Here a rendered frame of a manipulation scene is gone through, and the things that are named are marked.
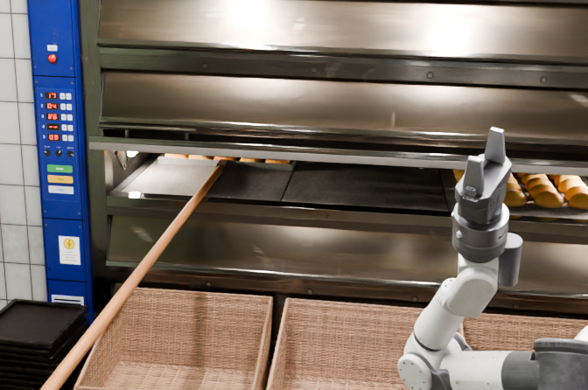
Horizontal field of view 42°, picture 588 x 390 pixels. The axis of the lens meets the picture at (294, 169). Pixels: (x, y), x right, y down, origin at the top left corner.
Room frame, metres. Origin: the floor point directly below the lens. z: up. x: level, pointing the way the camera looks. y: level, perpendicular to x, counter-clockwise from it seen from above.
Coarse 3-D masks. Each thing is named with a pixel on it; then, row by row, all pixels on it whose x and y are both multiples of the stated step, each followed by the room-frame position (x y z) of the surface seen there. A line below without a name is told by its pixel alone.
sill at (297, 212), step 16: (112, 192) 2.59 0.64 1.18; (128, 192) 2.60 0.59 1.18; (144, 208) 2.54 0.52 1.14; (160, 208) 2.53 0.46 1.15; (176, 208) 2.53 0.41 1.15; (208, 208) 2.52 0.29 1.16; (224, 208) 2.51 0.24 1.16; (240, 208) 2.50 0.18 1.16; (256, 208) 2.50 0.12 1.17; (272, 208) 2.49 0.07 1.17; (288, 208) 2.48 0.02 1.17; (304, 208) 2.48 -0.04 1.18; (320, 208) 2.48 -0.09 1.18; (336, 208) 2.48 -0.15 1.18; (352, 208) 2.48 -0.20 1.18; (368, 208) 2.49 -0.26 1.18; (384, 208) 2.49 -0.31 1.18; (400, 208) 2.50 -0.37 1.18; (400, 224) 2.44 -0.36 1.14; (416, 224) 2.44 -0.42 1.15; (432, 224) 2.43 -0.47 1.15; (448, 224) 2.43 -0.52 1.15; (512, 224) 2.40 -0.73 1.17; (528, 224) 2.40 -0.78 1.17; (544, 224) 2.39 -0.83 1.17; (560, 224) 2.39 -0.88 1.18; (576, 224) 2.38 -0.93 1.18
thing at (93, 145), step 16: (96, 144) 2.41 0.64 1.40; (112, 144) 2.40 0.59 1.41; (128, 144) 2.40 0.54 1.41; (144, 144) 2.39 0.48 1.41; (304, 160) 2.33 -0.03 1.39; (320, 160) 2.32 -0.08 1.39; (336, 160) 2.32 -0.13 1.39; (352, 160) 2.31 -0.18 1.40; (368, 160) 2.31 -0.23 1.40; (384, 160) 2.30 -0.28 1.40; (400, 160) 2.30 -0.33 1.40; (416, 160) 2.29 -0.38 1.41; (432, 160) 2.29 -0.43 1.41
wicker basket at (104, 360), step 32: (128, 320) 2.48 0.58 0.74; (160, 320) 2.47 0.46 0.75; (192, 320) 2.47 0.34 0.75; (224, 320) 2.45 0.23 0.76; (96, 352) 2.24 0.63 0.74; (128, 352) 2.45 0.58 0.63; (160, 352) 2.44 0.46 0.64; (192, 352) 2.43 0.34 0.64; (224, 352) 2.42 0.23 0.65; (256, 352) 2.41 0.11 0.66; (96, 384) 2.21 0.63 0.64; (128, 384) 2.31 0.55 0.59; (160, 384) 2.32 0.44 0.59; (192, 384) 2.32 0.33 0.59; (224, 384) 2.32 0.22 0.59; (256, 384) 2.10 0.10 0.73
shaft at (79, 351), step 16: (192, 208) 2.39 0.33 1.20; (176, 224) 2.21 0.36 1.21; (160, 240) 2.07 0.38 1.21; (144, 272) 1.87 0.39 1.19; (128, 288) 1.75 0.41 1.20; (112, 304) 1.66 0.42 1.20; (96, 320) 1.57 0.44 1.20; (96, 336) 1.52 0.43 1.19; (80, 352) 1.44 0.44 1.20; (64, 368) 1.37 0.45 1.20; (48, 384) 1.31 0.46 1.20
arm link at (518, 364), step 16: (512, 352) 1.19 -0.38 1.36; (528, 352) 1.16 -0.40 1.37; (544, 352) 1.12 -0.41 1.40; (560, 352) 1.10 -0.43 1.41; (512, 368) 1.15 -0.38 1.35; (528, 368) 1.13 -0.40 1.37; (544, 368) 1.11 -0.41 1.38; (560, 368) 1.09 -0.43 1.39; (576, 368) 1.09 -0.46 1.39; (512, 384) 1.14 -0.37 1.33; (528, 384) 1.11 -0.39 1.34; (544, 384) 1.09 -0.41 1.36; (560, 384) 1.08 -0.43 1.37; (576, 384) 1.07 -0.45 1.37
